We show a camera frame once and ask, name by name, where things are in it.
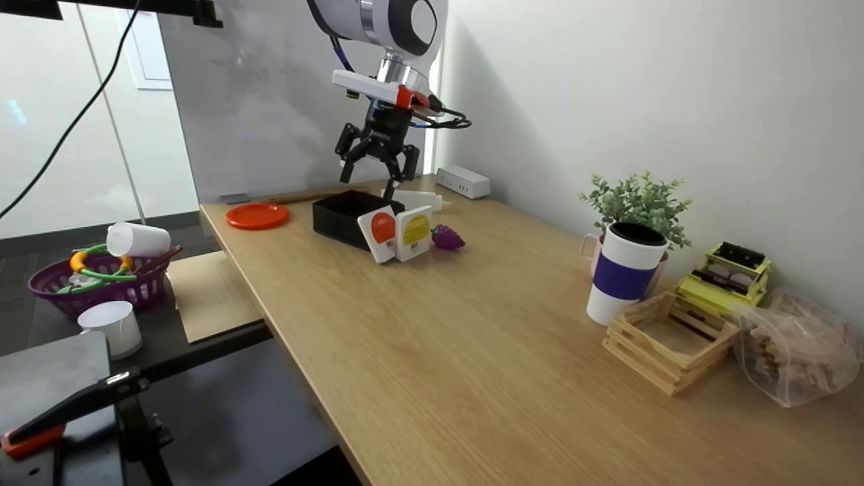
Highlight clear bag of wood blocks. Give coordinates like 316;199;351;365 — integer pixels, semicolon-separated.
736;292;863;408

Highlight yellow-white book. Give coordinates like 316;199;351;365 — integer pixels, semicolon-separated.
398;204;433;262

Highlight orange plastic plate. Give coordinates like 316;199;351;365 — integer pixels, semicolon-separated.
228;201;293;228

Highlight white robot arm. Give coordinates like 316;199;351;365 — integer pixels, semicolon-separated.
308;0;448;196

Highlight white blue-banded mug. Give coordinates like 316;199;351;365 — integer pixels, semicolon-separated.
587;220;668;327

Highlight black fabric box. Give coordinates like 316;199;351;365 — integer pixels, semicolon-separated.
313;188;406;247

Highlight white power strip box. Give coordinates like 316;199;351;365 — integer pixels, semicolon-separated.
436;164;493;199

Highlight green potted plant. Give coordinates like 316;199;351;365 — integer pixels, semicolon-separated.
583;173;692;247

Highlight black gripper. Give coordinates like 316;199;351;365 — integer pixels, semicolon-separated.
335;102;420;199

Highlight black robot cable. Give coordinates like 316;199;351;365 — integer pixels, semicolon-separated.
395;96;475;131

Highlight wooden crate tray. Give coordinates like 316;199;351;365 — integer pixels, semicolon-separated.
602;292;741;396

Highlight yellow black toy device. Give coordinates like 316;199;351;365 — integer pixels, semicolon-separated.
675;243;772;316

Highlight cardboard sheet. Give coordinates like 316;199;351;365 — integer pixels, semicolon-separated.
167;250;262;343

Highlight black orange-handled clamp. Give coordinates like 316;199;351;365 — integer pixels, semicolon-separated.
4;323;270;458

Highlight black hanging cable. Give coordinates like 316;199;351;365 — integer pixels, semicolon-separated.
0;0;146;220

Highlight orange-white abc book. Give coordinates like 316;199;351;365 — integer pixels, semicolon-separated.
358;204;398;265

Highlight purple grape plush toy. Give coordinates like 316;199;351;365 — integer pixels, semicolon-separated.
433;223;464;250

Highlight purple plastic basket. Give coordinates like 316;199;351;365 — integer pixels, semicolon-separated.
28;246;182;318

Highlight white upright cup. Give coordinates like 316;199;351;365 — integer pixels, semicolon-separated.
80;300;143;361

